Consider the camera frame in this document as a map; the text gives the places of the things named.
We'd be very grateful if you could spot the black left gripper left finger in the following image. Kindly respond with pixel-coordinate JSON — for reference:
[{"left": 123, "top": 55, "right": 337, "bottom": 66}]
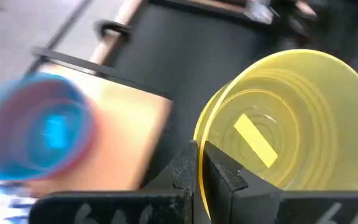
[{"left": 29, "top": 140, "right": 199, "bottom": 224}]

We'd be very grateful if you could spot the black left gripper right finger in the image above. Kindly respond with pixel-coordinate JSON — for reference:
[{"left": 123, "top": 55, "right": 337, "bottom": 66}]
[{"left": 201, "top": 141, "right": 358, "bottom": 224}]

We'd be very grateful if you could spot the yellow translucent plastic bowl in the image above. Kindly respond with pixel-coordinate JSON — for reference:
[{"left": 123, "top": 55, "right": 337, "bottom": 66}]
[{"left": 192, "top": 49, "right": 358, "bottom": 219}]

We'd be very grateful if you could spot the teal translucent plastic bowl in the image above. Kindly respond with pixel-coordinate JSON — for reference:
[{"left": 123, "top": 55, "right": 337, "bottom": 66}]
[{"left": 0, "top": 72, "right": 96, "bottom": 182}]

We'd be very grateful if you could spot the wooden shelf with black ends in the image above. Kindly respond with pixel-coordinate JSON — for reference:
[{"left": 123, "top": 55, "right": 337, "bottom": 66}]
[{"left": 25, "top": 45, "right": 174, "bottom": 196}]

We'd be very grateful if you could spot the black table mat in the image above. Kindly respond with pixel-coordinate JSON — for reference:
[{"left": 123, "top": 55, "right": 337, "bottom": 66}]
[{"left": 109, "top": 0, "right": 358, "bottom": 194}]

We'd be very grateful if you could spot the black clamp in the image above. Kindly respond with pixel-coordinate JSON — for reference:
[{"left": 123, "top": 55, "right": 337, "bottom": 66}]
[{"left": 96, "top": 19, "right": 134, "bottom": 44}]

